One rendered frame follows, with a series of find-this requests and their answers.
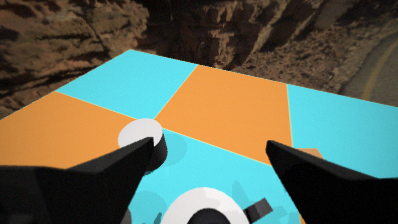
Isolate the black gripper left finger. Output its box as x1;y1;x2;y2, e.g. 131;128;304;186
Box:
0;137;154;224

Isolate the glass french press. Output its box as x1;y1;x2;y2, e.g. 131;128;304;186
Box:
161;187;273;224

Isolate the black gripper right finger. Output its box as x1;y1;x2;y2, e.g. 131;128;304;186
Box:
265;140;398;224

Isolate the brown cube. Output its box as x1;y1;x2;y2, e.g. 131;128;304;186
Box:
295;148;324;159

